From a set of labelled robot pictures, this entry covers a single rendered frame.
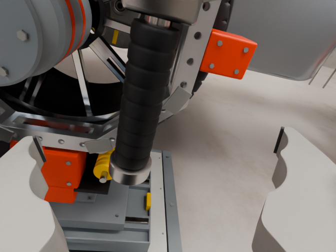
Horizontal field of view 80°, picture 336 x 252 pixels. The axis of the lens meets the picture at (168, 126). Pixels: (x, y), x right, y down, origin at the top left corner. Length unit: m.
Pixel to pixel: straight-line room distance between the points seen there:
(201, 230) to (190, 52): 0.93
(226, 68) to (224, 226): 0.95
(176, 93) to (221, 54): 0.11
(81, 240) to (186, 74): 0.67
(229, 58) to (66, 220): 0.70
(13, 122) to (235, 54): 0.47
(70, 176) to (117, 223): 0.32
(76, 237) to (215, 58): 0.74
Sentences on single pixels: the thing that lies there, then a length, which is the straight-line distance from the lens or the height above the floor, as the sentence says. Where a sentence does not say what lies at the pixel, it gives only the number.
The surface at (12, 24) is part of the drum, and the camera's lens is 0.26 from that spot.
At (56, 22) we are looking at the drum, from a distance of 0.29.
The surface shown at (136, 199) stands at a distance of 0.97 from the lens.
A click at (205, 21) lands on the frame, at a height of 0.90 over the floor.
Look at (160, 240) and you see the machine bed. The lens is 0.97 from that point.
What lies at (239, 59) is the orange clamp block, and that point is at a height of 0.85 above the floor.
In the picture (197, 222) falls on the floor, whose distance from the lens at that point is 1.16.
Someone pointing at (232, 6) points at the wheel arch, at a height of 0.95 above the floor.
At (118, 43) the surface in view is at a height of 0.71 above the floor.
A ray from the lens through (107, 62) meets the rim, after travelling 0.50.
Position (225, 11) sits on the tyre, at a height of 0.92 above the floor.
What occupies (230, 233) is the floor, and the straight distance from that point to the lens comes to 1.21.
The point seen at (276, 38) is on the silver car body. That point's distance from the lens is 0.97.
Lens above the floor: 0.91
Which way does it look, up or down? 31 degrees down
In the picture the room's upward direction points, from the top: 16 degrees clockwise
